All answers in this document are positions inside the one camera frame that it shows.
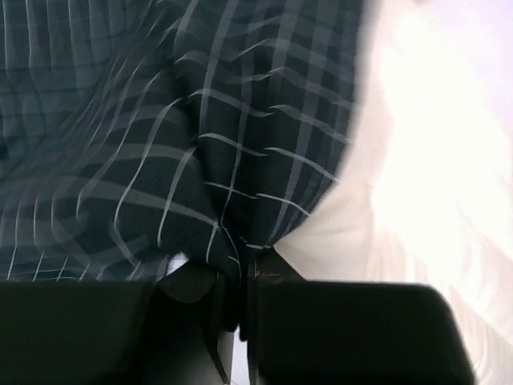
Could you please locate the cream pillow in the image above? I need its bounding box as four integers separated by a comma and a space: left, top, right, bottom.
275, 1, 512, 384

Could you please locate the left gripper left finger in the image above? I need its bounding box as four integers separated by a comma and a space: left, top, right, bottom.
1, 262, 234, 384

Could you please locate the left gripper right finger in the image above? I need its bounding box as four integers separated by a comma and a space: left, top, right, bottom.
243, 250, 475, 384

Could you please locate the dark checked pillowcase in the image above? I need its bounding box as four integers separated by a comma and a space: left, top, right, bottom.
0, 0, 376, 284

